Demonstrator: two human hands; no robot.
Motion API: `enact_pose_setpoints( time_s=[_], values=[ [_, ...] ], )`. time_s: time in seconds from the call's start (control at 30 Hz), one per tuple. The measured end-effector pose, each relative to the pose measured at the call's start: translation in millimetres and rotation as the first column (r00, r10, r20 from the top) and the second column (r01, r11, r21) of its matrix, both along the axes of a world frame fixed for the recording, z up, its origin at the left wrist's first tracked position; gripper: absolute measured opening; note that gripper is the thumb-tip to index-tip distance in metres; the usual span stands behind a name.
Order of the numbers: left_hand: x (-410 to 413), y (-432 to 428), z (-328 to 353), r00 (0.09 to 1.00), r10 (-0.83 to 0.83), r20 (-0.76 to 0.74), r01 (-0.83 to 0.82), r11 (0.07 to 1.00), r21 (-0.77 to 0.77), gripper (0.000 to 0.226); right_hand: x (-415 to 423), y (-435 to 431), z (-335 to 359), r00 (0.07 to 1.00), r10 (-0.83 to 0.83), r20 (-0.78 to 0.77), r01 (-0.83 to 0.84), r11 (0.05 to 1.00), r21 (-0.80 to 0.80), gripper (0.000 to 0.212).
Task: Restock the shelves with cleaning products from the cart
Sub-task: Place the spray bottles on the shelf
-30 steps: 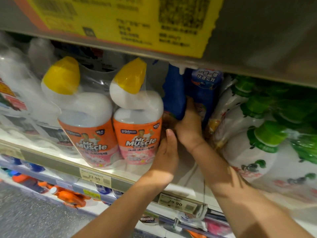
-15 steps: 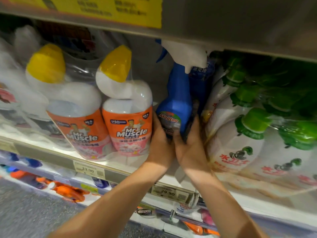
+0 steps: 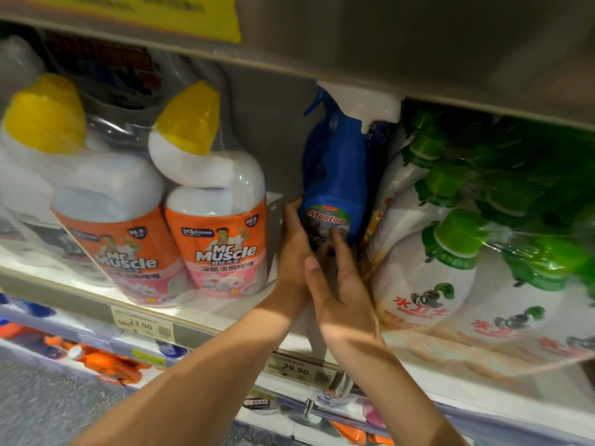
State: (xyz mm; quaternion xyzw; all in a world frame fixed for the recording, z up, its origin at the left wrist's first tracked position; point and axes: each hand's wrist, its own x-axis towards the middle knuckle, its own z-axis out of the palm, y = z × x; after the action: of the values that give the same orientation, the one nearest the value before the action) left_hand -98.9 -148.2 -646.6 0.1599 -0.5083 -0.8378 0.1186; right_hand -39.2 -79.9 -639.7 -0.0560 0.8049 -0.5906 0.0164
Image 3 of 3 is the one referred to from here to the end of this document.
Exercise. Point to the person's right hand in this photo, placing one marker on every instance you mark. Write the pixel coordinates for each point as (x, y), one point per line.
(349, 316)

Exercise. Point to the person's left hand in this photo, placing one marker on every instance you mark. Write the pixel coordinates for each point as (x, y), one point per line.
(293, 264)

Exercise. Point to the row of white green-capped bottles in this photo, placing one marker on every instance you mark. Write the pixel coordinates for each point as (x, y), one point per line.
(437, 274)

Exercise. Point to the yellow-capped pink-label cleaner bottle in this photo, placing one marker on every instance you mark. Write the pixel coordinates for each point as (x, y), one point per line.
(102, 199)
(214, 199)

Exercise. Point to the blue spray bottle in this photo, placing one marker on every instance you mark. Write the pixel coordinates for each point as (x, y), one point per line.
(339, 172)

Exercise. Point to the person's left forearm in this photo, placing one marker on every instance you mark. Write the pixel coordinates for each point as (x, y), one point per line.
(195, 395)

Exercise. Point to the person's right forearm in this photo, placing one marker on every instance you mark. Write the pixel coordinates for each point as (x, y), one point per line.
(400, 404)

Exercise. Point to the white price tag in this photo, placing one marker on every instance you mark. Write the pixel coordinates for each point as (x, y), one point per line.
(297, 369)
(144, 323)

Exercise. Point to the yellow price tag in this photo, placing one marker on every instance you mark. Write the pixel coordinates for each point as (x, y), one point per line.
(139, 9)

